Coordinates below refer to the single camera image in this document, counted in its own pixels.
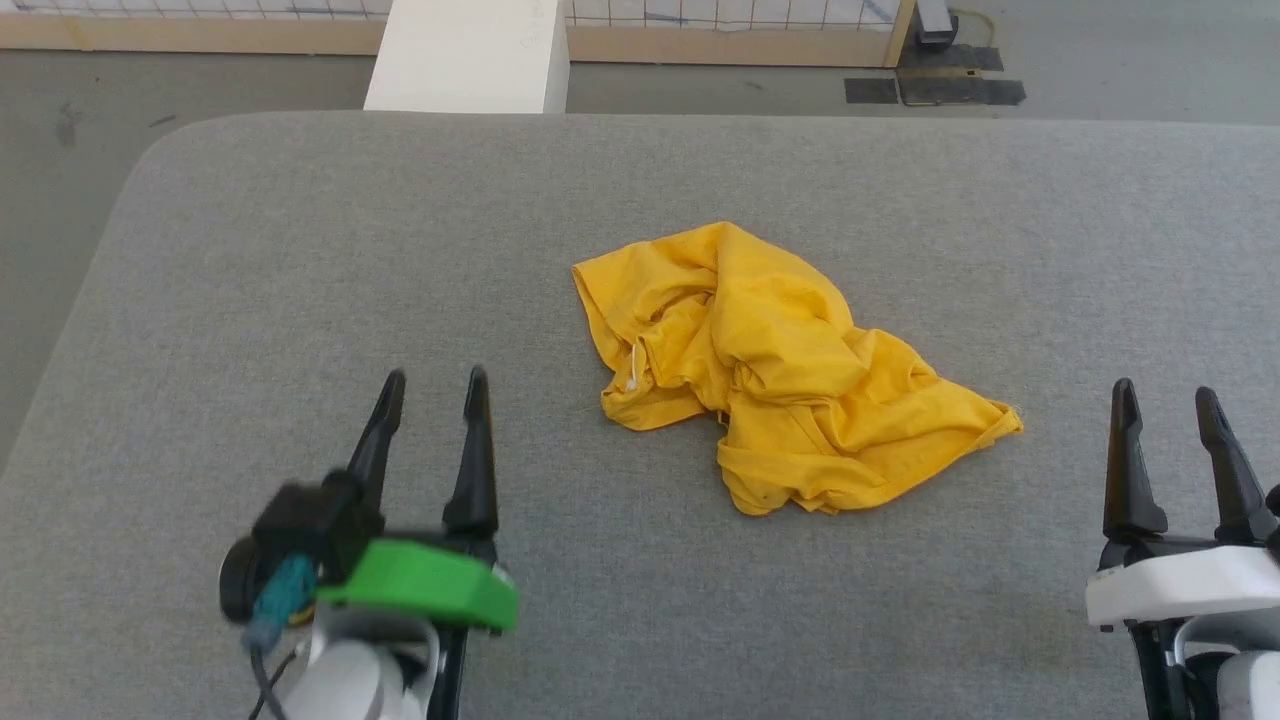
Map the grey fabric sofa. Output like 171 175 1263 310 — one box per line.
0 110 1280 720

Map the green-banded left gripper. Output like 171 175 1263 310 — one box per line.
315 365 519 633

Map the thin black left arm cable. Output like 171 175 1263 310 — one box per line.
248 645 301 720

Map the wood-framed grid screen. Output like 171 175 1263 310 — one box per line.
0 0 393 56

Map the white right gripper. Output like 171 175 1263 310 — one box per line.
1085 378 1280 631

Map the white square pillar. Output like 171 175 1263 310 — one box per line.
363 0 571 114

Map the yellow garment with white print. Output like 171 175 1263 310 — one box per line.
572 221 1025 517

